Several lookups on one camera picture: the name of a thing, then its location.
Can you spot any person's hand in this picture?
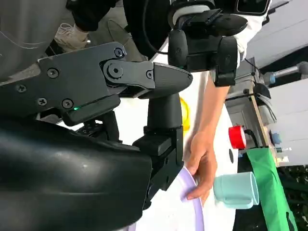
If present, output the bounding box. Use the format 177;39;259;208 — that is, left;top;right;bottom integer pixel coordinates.
186;131;218;202

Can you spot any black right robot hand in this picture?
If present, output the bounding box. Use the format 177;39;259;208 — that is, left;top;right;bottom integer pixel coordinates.
0;42;194;231

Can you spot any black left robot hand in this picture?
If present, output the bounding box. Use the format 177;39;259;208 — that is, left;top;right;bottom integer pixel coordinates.
167;9;248;87

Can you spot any lilac plate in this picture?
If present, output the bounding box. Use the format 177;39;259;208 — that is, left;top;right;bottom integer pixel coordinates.
127;167;205;231

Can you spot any orange white toy bread roll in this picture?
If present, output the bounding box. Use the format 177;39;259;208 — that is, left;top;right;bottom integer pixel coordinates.
180;97;191;131

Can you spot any red emergency stop button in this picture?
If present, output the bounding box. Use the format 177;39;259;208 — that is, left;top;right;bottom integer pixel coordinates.
228;125;247;150

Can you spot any pale green mug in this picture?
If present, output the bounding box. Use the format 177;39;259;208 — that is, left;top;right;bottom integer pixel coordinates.
213;171;260;210

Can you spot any person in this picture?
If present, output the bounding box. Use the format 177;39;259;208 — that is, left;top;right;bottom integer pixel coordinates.
54;0;269;63

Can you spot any green cloth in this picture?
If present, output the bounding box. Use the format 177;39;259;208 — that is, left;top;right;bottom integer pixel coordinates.
245;147;299;231

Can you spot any wooden desk bar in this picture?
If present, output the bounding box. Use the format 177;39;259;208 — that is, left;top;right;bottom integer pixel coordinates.
249;79;270;147

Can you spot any small blue object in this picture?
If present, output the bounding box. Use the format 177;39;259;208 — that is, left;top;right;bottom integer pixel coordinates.
270;131;282;145

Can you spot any black button cable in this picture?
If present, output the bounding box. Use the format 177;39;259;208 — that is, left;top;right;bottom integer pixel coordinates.
244;129;263;148

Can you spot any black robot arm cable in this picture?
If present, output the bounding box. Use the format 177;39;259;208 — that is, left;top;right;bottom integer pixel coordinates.
141;0;169;55

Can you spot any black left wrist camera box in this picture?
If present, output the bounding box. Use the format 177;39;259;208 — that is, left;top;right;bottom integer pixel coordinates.
234;0;271;16

